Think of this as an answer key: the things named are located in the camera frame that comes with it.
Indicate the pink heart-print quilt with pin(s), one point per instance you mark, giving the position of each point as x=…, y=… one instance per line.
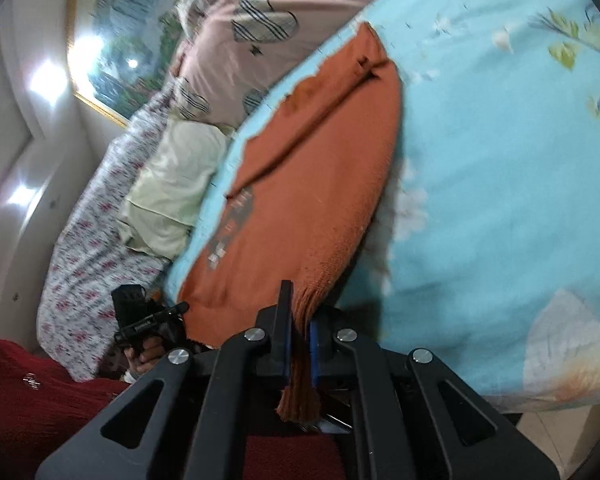
x=280, y=35

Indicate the gold-framed landscape painting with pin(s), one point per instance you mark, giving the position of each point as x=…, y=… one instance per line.
x=125, y=35

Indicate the pale yellow pillow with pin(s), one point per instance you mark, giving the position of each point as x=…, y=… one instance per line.
x=172, y=185

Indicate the orange knitted sweater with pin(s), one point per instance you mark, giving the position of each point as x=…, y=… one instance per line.
x=300, y=195

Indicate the light blue floral bed sheet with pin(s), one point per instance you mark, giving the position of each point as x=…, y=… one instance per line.
x=480, y=185

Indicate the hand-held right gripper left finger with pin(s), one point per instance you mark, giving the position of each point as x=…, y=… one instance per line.
x=283, y=342

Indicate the person's red knitted clothing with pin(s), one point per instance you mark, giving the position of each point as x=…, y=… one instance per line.
x=55, y=410

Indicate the person's left hand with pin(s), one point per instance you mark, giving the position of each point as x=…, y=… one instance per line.
x=147, y=357

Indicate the white red-flowered blanket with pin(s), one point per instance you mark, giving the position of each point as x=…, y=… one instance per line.
x=95, y=255

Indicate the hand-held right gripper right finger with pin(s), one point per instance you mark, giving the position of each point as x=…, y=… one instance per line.
x=315, y=350

